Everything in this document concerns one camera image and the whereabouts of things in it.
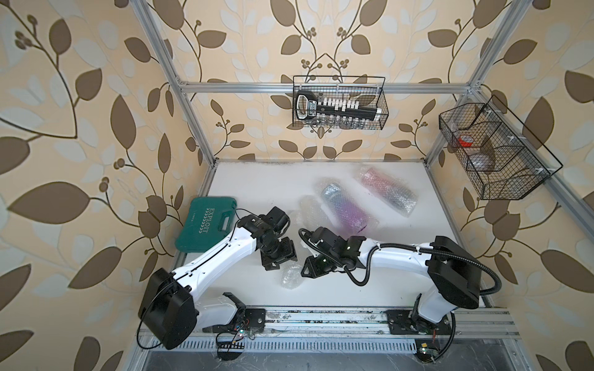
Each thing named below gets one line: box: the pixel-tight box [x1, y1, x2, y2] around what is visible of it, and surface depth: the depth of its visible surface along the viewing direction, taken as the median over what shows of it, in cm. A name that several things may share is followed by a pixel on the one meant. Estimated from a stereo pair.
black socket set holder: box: [295, 92, 378, 121], surface depth 85 cm
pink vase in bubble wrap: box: [360, 167, 419, 218], surface depth 101 cm
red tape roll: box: [457, 134, 475, 148], surface depth 84 cm
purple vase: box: [320, 182, 379, 236], surface depth 96 cm
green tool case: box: [175, 196, 238, 253], surface depth 98 cm
